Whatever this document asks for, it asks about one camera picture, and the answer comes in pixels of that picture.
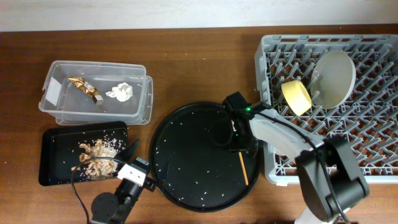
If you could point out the white napkin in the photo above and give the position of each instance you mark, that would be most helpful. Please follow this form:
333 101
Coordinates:
122 92

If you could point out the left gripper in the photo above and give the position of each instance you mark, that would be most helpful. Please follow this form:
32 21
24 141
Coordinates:
125 154

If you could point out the wooden chopstick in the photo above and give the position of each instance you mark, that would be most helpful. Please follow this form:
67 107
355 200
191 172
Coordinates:
243 168

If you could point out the grey round plate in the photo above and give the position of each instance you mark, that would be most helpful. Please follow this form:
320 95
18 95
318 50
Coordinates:
333 79

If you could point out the food scraps pile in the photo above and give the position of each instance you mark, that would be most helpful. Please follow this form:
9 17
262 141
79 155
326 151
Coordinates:
99 155

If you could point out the gold foil wrapper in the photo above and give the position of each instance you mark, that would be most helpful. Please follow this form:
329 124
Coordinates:
87 88

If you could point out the round black serving tray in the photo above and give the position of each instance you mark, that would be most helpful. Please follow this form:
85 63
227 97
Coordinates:
195 173

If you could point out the clear plastic bin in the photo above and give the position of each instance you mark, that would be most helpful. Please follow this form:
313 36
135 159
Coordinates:
80 92

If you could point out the grey plastic dishwasher rack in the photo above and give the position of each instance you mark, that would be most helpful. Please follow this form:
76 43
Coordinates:
367 118

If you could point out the yellow bowl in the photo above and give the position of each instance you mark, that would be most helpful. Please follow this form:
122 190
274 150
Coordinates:
297 97

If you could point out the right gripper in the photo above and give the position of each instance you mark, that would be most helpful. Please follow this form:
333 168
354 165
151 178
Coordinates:
252 142

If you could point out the black rectangular tray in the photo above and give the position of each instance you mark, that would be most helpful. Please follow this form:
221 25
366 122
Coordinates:
61 148

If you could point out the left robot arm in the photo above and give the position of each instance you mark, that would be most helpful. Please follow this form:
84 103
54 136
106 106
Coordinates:
115 207

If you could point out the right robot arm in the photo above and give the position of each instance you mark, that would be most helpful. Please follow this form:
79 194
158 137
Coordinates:
330 178

